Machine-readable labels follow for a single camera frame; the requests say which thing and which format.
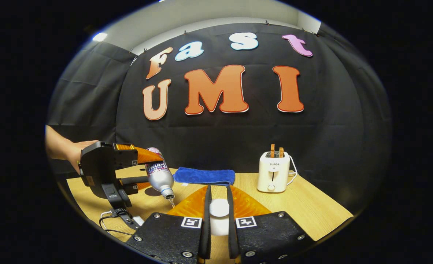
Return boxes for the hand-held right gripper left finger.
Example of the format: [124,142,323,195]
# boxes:
[125,184,212,264]

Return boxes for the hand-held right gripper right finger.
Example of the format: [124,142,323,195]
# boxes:
[227,185,316,264]

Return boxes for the silver water bottle red label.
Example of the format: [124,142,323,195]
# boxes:
[145,147,175,200]

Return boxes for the white teacup lid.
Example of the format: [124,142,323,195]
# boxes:
[209,198,230,236]

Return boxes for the blue folded towel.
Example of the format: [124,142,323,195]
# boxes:
[173,167,236,186]

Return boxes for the white toaster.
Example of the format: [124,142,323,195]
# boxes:
[257,151,290,193]

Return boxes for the black backdrop cloth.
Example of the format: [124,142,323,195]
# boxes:
[46,23,392,215]

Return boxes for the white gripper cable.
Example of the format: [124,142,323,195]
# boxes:
[100,210,144,227]

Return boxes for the white toaster cable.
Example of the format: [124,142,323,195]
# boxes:
[287,155,298,186]

